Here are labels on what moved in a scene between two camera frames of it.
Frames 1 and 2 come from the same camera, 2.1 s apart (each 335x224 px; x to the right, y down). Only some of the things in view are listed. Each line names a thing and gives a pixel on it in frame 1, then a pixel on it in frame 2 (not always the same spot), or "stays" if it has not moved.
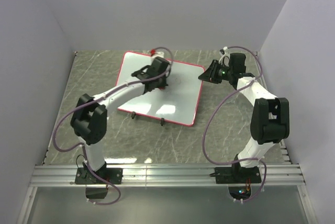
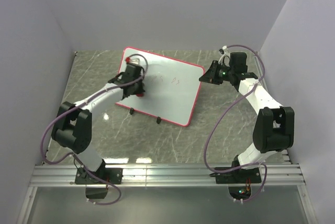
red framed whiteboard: [178, 102] stays
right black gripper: [210, 74] stays
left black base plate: [84, 176] stays
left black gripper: [164, 84] -> [141, 89]
